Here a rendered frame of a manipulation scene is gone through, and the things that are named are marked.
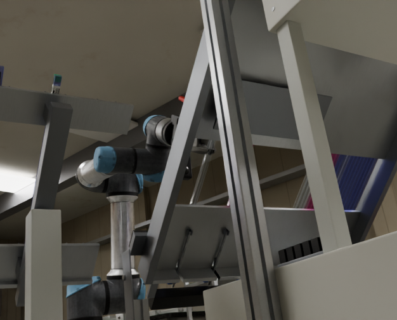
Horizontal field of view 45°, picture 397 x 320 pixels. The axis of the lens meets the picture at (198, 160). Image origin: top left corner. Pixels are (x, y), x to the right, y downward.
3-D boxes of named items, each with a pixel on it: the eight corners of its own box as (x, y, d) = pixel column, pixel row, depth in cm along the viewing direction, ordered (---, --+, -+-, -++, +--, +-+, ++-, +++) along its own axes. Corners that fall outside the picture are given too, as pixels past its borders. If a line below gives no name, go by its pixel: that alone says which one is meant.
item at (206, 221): (149, 273, 121) (146, 266, 123) (340, 265, 153) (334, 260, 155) (169, 208, 114) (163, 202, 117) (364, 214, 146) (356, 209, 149)
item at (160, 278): (152, 284, 119) (143, 266, 125) (344, 273, 151) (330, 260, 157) (153, 280, 119) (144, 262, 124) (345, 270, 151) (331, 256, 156)
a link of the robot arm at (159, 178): (127, 176, 144) (130, 140, 142) (162, 178, 149) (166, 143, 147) (135, 182, 137) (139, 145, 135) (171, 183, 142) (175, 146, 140)
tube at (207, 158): (175, 256, 125) (174, 253, 126) (180, 256, 126) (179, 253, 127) (233, 68, 107) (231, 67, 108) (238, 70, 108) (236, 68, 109)
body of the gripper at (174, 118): (184, 118, 120) (164, 113, 130) (179, 152, 121) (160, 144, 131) (210, 121, 124) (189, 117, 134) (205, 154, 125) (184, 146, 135)
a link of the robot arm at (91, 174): (68, 162, 176) (99, 136, 132) (97, 163, 181) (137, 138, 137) (67, 193, 174) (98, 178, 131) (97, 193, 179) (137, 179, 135)
